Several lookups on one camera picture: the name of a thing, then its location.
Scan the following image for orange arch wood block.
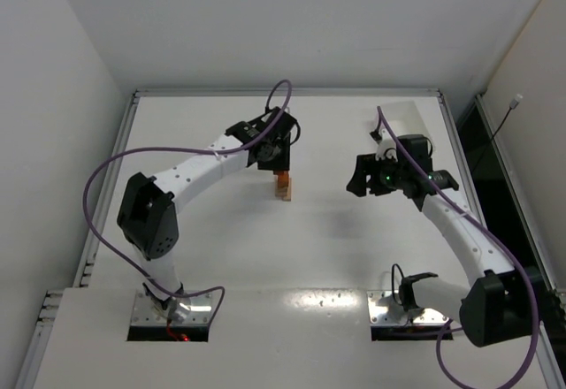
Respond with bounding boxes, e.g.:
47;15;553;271
276;174;290;190

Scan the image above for striped dark wood block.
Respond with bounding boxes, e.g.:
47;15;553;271
275;179;292;202

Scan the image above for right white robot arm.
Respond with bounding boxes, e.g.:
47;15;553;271
346;134;542;347

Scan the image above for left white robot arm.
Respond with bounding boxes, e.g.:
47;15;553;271
117;107;301;311

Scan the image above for white plastic bin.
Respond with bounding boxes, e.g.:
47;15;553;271
376;101;435;156

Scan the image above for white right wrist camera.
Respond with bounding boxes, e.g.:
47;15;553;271
375;138;397;160

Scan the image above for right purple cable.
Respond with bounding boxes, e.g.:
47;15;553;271
370;105;540;389

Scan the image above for purple cable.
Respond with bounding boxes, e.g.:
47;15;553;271
370;105;540;389
82;79;293;324

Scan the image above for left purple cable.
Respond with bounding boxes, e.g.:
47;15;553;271
82;79;293;324

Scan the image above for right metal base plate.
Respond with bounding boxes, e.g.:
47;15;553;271
366;290;448;327

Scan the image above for metal base plate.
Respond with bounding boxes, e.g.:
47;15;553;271
366;290;448;327
130;291;212;327

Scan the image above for black cable with white plug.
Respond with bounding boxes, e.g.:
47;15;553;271
470;93;524;173

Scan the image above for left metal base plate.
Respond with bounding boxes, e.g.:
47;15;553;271
130;291;212;327

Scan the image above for aluminium table frame rail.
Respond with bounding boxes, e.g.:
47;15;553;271
17;90;141;389

